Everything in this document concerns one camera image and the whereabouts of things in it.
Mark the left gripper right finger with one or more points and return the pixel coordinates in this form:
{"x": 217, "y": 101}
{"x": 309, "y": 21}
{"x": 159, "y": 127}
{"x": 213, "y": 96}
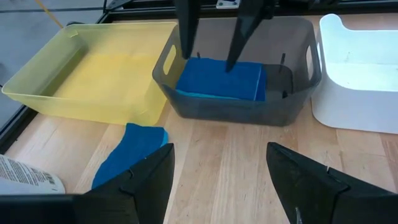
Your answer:
{"x": 311, "y": 193}

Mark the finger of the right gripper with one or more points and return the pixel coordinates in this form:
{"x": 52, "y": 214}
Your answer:
{"x": 187, "y": 31}
{"x": 247, "y": 28}

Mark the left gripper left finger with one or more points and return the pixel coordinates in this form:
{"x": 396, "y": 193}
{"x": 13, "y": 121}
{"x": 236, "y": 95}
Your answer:
{"x": 140, "y": 193}

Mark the teal cloth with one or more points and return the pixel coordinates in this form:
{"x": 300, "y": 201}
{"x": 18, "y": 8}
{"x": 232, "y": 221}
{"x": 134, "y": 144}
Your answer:
{"x": 217, "y": 77}

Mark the grey translucent plastic bin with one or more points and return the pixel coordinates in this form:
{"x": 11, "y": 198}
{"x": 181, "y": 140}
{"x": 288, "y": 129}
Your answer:
{"x": 233, "y": 109}

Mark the yellow translucent plastic bin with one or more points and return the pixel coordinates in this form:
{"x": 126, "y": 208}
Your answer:
{"x": 109, "y": 71}

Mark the white bottle with blue label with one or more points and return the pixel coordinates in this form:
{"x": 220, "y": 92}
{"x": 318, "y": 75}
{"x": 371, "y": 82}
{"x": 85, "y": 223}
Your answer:
{"x": 25, "y": 177}

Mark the white plastic bin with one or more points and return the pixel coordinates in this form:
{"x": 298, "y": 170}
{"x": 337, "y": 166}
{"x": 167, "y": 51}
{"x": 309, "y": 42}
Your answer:
{"x": 357, "y": 77}

